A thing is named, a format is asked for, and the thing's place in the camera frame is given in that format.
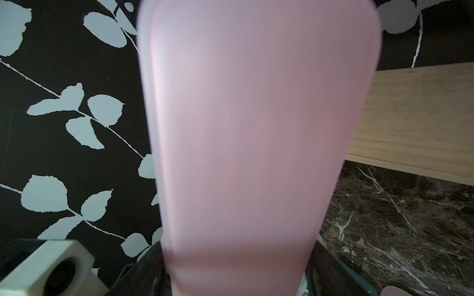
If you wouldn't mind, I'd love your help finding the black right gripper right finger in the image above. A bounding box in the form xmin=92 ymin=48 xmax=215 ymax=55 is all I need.
xmin=305 ymin=242 xmax=369 ymax=296

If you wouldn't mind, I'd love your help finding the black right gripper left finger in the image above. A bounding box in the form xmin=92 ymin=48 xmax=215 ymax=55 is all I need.
xmin=106 ymin=242 xmax=172 ymax=296

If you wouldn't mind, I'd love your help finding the dark green pencil case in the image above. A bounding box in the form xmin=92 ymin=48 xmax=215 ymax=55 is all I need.
xmin=339 ymin=261 xmax=378 ymax=296

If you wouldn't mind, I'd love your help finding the pink pencil case shelf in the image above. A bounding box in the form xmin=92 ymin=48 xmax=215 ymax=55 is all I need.
xmin=380 ymin=286 xmax=412 ymax=296
xmin=137 ymin=1 xmax=381 ymax=296

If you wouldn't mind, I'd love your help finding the wooden two-tier shelf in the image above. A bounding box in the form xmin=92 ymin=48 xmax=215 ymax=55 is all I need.
xmin=346 ymin=62 xmax=474 ymax=185

